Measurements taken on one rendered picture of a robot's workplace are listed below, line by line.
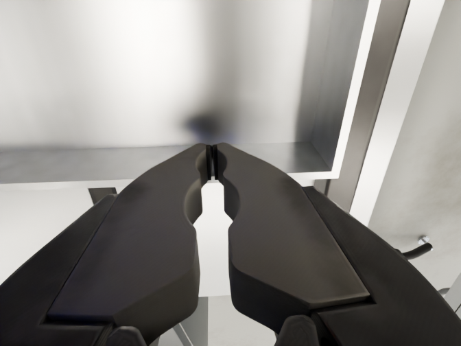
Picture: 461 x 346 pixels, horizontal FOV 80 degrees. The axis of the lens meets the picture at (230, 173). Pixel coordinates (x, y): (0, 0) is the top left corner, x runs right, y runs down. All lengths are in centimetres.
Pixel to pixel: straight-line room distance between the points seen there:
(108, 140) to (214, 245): 10
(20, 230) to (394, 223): 161
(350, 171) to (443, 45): 117
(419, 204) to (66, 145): 161
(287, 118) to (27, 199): 16
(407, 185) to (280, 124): 141
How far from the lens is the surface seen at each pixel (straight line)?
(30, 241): 24
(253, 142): 16
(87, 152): 17
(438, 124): 145
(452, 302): 139
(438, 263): 211
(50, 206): 21
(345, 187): 17
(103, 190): 19
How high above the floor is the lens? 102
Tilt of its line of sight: 58 degrees down
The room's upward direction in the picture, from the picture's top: 173 degrees clockwise
